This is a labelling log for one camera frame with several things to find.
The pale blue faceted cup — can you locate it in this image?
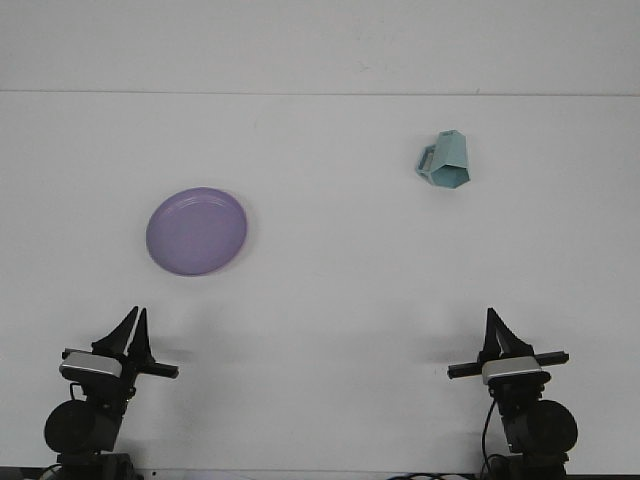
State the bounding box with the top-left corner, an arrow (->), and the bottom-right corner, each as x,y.
413,129 -> 474,191

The pale purple round plate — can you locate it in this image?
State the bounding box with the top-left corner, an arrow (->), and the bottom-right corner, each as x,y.
145,186 -> 249,278

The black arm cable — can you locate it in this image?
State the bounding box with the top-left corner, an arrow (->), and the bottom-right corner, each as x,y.
480,394 -> 502,480

